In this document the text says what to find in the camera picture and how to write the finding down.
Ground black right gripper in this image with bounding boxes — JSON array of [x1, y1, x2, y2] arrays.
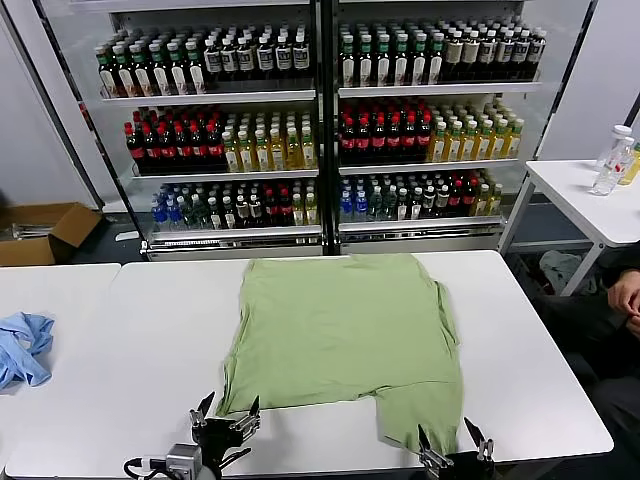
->
[[417, 417, 496, 480]]

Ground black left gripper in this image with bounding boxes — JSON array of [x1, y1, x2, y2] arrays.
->
[[188, 391, 262, 469]]

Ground light green t-shirt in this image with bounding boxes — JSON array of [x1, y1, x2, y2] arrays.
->
[[215, 253, 464, 454]]

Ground person in dark clothes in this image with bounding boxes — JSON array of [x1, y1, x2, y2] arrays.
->
[[529, 244, 640, 466]]

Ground person bare hand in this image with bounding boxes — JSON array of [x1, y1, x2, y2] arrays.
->
[[607, 269, 640, 317]]

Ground grey crumpled cloth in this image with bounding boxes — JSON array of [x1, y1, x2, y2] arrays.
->
[[539, 249, 584, 291]]

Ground crumpled light blue garment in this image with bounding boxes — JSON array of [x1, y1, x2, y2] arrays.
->
[[0, 311, 56, 394]]

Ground open cardboard box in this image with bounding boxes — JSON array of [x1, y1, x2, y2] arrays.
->
[[0, 201, 105, 267]]

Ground metal rods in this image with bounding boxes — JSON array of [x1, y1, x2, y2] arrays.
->
[[9, 223, 54, 240]]

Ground white side table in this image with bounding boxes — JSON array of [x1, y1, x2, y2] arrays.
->
[[497, 158, 640, 297]]

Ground clear water bottle red label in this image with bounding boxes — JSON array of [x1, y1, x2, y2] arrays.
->
[[592, 137, 632, 196]]

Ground white beverage display shelf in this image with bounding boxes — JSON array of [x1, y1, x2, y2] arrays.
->
[[34, 0, 326, 261], [329, 0, 599, 256]]

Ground green-cap tea bottle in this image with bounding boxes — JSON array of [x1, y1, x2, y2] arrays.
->
[[357, 34, 375, 87], [167, 42, 189, 95], [392, 33, 410, 86], [185, 41, 206, 95], [97, 47, 117, 99], [130, 43, 151, 97], [374, 34, 393, 86], [428, 32, 445, 84], [113, 44, 134, 98], [148, 42, 170, 96], [339, 35, 356, 87], [410, 33, 429, 85]]

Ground dark drink bottle white label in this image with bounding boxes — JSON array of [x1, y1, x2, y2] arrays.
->
[[292, 33, 310, 80], [274, 34, 293, 80], [255, 35, 275, 81], [220, 37, 238, 83], [236, 36, 255, 82], [203, 38, 222, 84]]

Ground clear bottle white cap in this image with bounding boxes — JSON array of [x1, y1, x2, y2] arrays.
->
[[594, 124, 635, 171]]

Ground dark drink bottle beige label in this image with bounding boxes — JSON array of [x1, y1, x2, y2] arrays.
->
[[495, 30, 513, 81], [527, 28, 546, 80], [462, 31, 480, 82], [478, 30, 496, 81], [445, 31, 463, 82], [511, 29, 529, 80]]

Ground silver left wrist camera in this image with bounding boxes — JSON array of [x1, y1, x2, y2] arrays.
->
[[166, 443, 204, 479]]

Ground black camera cable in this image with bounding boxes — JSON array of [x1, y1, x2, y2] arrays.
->
[[122, 454, 171, 480]]

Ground black vertical shelf post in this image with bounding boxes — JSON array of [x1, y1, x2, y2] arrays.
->
[[317, 0, 341, 256]]

